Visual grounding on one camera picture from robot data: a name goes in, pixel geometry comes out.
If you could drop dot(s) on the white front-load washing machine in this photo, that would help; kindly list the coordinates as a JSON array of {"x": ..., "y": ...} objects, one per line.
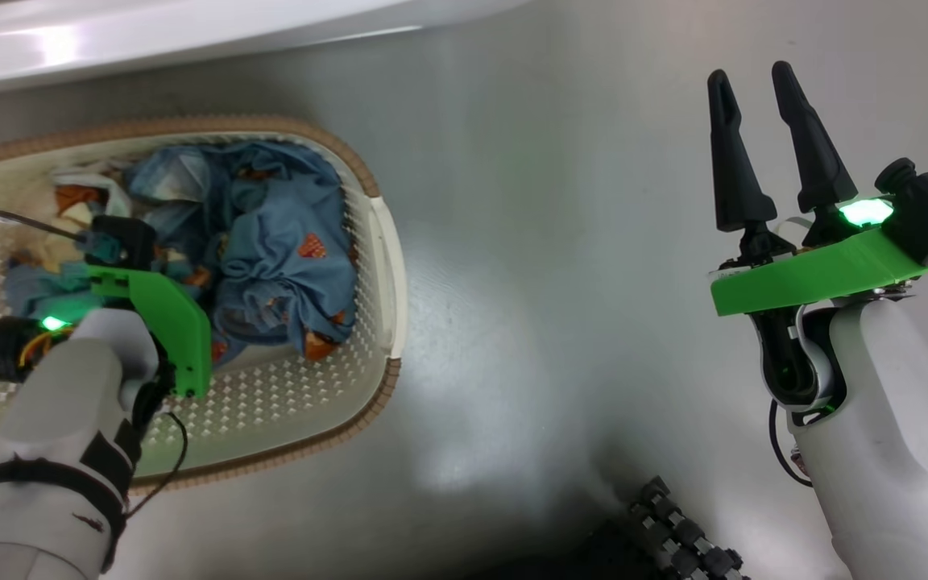
[{"x": 190, "y": 36}]

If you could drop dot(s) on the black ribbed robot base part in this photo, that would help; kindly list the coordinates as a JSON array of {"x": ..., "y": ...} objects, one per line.
[{"x": 685, "y": 536}]

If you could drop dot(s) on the cream perforated laundry basket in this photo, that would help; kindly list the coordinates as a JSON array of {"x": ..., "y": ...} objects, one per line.
[{"x": 287, "y": 403}]

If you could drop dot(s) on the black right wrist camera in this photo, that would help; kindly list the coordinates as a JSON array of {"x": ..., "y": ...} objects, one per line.
[{"x": 927, "y": 213}]

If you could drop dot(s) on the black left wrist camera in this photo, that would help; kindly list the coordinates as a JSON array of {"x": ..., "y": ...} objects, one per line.
[{"x": 130, "y": 240}]

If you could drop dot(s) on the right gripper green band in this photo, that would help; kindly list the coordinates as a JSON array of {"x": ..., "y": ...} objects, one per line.
[{"x": 818, "y": 278}]

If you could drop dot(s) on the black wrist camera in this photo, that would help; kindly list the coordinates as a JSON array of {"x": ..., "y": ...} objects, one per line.
[
  {"x": 130, "y": 240},
  {"x": 927, "y": 213}
]

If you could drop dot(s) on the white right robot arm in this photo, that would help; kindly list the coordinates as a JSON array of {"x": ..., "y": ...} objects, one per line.
[{"x": 891, "y": 443}]

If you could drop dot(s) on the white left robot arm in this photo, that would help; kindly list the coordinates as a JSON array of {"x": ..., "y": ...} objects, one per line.
[{"x": 53, "y": 451}]

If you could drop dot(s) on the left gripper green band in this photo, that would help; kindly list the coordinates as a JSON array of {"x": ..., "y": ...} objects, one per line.
[{"x": 174, "y": 322}]

